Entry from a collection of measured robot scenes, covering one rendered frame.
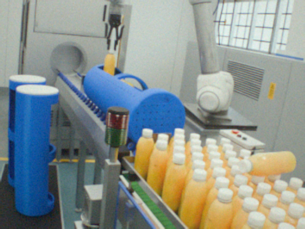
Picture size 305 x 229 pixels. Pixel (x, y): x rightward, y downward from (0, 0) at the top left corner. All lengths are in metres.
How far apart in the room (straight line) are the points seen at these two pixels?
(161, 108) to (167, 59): 5.52
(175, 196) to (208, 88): 0.75
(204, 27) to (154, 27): 5.12
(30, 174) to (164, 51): 5.13
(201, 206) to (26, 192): 1.54
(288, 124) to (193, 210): 2.07
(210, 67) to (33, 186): 1.39
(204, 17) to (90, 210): 1.08
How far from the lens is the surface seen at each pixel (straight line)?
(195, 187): 0.96
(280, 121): 2.88
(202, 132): 1.84
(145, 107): 1.41
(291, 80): 2.85
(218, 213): 0.88
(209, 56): 1.71
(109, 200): 1.00
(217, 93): 1.67
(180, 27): 7.00
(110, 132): 0.90
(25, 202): 2.36
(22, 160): 2.22
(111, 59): 2.09
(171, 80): 7.05
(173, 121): 1.50
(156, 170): 1.17
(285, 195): 0.95
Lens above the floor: 1.48
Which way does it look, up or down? 15 degrees down
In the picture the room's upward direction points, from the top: 8 degrees clockwise
